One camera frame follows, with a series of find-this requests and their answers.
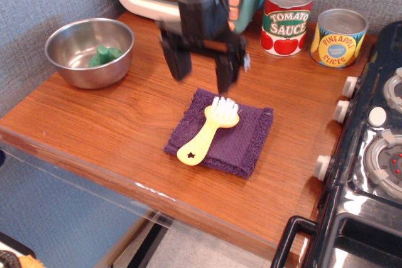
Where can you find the green toy vegetable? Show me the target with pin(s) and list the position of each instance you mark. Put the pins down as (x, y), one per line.
(104, 55)

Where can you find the black toy stove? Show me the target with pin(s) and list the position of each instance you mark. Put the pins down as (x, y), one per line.
(359, 210)

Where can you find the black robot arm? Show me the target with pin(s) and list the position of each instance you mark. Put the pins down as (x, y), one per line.
(203, 28)

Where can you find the purple folded rag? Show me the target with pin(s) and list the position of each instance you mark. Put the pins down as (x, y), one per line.
(235, 150)

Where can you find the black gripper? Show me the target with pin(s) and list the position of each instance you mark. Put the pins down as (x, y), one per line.
(203, 28)

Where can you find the grey stove knob lower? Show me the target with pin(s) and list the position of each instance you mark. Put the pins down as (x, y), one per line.
(321, 167)

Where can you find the grey stove knob upper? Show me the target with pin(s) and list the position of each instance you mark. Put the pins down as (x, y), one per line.
(349, 87)

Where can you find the grey stove knob middle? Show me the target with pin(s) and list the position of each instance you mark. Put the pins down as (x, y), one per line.
(340, 111)

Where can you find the grey stove knob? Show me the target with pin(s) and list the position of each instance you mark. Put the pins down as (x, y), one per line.
(321, 167)
(340, 111)
(349, 87)

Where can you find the stainless steel bowl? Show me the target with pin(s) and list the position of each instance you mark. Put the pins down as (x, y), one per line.
(71, 47)

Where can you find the pineapple slices can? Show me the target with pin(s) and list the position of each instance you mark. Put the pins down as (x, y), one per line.
(338, 37)

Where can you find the tomato sauce can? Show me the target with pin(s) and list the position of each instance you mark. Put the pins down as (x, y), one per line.
(284, 26)

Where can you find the black oven door handle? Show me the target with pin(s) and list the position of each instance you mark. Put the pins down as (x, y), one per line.
(295, 225)

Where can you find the yellow toy dish brush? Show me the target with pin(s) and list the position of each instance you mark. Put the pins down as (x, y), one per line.
(222, 113)

